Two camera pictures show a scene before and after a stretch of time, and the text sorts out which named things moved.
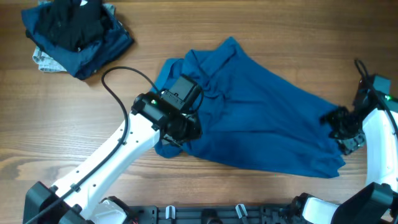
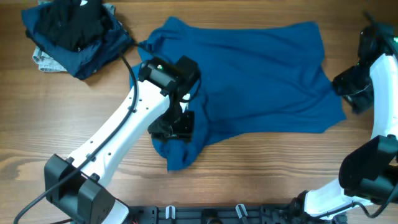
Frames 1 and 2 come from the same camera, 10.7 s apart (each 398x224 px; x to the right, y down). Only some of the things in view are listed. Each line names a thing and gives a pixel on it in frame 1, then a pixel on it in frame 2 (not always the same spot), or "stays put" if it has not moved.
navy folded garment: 83,62 stays put
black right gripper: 347,145 -> 359,104
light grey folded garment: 46,63 stays put
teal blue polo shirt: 252,117 -> 257,79
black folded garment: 69,24 stays put
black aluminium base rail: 213,214 stays put
